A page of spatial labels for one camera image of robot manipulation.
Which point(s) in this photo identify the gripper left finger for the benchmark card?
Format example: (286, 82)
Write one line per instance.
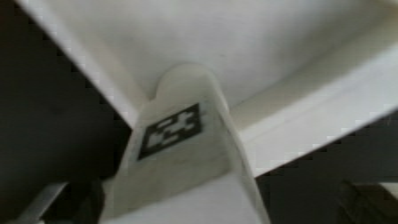
(68, 204)

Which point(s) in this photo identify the white square tabletop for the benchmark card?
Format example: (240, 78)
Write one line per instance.
(302, 54)

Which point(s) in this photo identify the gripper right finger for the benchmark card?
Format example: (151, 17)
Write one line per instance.
(366, 204)

